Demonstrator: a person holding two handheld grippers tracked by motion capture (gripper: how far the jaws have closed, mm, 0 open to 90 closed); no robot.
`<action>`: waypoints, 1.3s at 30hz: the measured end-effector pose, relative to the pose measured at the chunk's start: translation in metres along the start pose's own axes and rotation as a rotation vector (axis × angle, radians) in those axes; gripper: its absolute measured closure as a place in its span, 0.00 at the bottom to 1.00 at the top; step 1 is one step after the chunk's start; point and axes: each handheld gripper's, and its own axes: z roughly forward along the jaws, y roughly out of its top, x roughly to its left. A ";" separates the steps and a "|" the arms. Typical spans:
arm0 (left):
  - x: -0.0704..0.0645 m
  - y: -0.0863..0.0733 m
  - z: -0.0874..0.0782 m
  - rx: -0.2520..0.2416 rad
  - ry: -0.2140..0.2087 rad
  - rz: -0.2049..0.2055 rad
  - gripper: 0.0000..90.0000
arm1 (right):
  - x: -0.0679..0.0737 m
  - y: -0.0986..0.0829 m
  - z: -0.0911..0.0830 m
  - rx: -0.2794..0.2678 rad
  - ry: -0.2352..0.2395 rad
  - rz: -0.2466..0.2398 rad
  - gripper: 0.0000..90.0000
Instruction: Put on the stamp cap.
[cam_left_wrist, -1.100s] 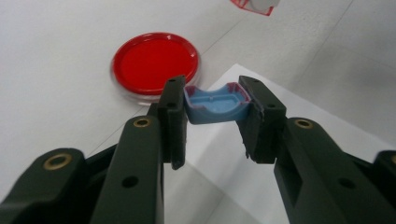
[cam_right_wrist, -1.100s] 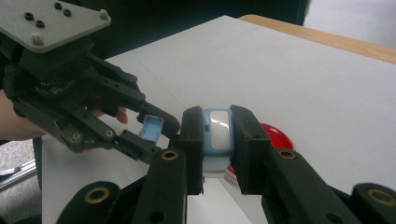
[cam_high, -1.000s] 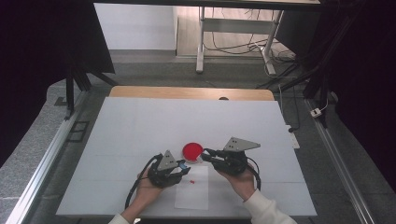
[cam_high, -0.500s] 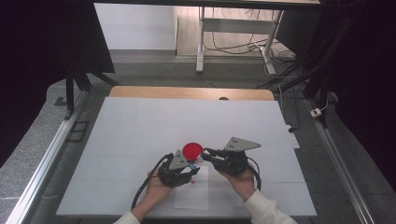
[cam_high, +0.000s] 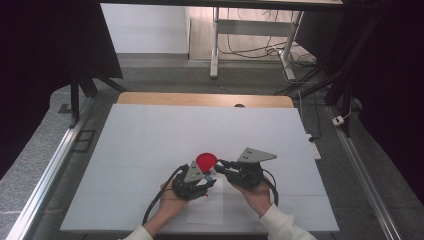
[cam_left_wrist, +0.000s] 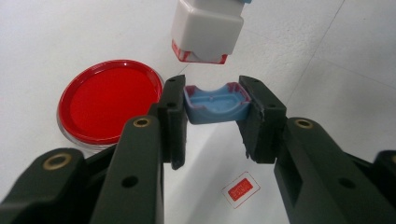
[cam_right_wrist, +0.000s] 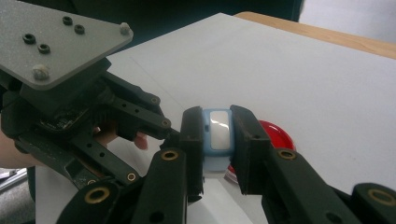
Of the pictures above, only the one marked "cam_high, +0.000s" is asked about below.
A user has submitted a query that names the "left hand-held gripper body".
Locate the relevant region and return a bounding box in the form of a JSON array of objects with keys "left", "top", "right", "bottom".
[{"left": 171, "top": 160, "right": 214, "bottom": 202}]

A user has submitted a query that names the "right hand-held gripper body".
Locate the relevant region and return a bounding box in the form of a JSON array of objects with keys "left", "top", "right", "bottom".
[{"left": 225, "top": 147, "right": 278, "bottom": 190}]

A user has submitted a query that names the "red round ink pad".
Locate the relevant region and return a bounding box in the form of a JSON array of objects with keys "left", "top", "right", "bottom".
[{"left": 195, "top": 152, "right": 219, "bottom": 175}]

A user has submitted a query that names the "white sheet of paper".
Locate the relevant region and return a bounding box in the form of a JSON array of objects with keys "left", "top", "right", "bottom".
[{"left": 186, "top": 177, "right": 225, "bottom": 226}]

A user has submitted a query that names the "person's right hand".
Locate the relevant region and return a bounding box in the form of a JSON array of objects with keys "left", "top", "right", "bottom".
[{"left": 229, "top": 175, "right": 273, "bottom": 218}]

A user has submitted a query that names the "person's left hand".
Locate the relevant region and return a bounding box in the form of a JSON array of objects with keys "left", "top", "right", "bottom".
[{"left": 158, "top": 179, "right": 202, "bottom": 222}]

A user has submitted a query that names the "large white board mat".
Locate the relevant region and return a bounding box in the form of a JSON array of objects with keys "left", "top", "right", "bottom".
[{"left": 59, "top": 103, "right": 341, "bottom": 234}]

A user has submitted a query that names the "white power strip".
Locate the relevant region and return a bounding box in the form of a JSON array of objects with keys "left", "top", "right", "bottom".
[{"left": 305, "top": 133, "right": 322, "bottom": 161}]

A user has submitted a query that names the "black tripod stand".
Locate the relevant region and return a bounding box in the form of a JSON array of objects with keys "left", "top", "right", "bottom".
[{"left": 67, "top": 65, "right": 128, "bottom": 130}]

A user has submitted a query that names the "black curtain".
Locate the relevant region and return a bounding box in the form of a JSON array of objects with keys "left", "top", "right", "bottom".
[
  {"left": 343, "top": 0, "right": 424, "bottom": 209},
  {"left": 0, "top": 0, "right": 125, "bottom": 178}
]

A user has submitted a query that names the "right hand-held gripper black cable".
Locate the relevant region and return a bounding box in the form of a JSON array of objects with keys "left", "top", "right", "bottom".
[{"left": 261, "top": 168, "right": 280, "bottom": 207}]

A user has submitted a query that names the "hand-held gripper black cable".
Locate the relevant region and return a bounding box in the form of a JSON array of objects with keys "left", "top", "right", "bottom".
[
  {"left": 261, "top": 168, "right": 280, "bottom": 207},
  {"left": 141, "top": 163, "right": 190, "bottom": 227}
]

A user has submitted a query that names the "left hand-held gripper black cable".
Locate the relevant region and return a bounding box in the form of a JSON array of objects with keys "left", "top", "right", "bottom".
[{"left": 141, "top": 163, "right": 190, "bottom": 227}]

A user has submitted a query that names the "aluminium rail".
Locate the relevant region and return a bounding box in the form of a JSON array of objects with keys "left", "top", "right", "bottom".
[
  {"left": 325, "top": 105, "right": 404, "bottom": 240},
  {"left": 5, "top": 96, "right": 98, "bottom": 240}
]

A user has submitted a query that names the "tangle of floor cables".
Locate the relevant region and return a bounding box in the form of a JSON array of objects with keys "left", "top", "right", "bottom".
[{"left": 218, "top": 7, "right": 318, "bottom": 85}]

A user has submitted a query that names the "black metal frame stand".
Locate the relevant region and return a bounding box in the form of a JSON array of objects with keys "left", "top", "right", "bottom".
[{"left": 275, "top": 9, "right": 379, "bottom": 138}]

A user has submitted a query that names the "white metal desk frame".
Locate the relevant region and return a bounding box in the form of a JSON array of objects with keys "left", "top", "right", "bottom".
[{"left": 209, "top": 6, "right": 305, "bottom": 81}]

